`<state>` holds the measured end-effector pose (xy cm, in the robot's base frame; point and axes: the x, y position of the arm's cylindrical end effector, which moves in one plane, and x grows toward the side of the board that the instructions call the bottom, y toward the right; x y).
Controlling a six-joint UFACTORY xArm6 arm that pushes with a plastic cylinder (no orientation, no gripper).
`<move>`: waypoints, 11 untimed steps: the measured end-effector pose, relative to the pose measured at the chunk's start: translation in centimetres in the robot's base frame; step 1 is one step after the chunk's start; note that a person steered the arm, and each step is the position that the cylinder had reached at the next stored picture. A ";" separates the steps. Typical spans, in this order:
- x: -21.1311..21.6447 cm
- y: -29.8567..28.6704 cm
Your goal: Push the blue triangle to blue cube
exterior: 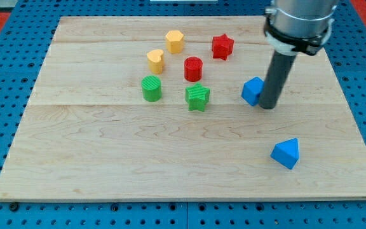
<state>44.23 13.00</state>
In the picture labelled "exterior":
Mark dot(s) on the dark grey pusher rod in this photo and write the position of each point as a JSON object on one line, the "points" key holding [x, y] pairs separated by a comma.
{"points": [[277, 74]]}

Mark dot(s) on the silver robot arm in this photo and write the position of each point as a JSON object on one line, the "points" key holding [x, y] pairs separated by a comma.
{"points": [[293, 27]]}

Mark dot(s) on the blue cube block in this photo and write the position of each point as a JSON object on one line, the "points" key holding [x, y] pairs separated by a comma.
{"points": [[251, 91]]}

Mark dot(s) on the blue triangle block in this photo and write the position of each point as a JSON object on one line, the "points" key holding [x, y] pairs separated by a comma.
{"points": [[286, 153]]}

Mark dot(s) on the red star block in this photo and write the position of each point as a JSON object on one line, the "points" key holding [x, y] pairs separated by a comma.
{"points": [[222, 47]]}

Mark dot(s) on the red cylinder block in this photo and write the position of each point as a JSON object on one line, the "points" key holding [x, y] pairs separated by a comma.
{"points": [[193, 69]]}

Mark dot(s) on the green star block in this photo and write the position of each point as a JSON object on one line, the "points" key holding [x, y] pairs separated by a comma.
{"points": [[197, 97]]}

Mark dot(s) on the yellow hexagon block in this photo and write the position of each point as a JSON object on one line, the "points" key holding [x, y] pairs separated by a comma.
{"points": [[174, 41]]}

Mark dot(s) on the yellow heart block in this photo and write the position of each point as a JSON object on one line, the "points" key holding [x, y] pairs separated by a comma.
{"points": [[155, 61]]}

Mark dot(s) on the green cylinder block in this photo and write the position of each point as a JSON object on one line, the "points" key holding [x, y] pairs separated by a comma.
{"points": [[151, 88]]}

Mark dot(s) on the light wooden board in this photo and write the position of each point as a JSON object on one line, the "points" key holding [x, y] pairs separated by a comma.
{"points": [[88, 135]]}

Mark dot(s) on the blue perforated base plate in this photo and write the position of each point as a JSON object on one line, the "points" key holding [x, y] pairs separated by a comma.
{"points": [[24, 40]]}

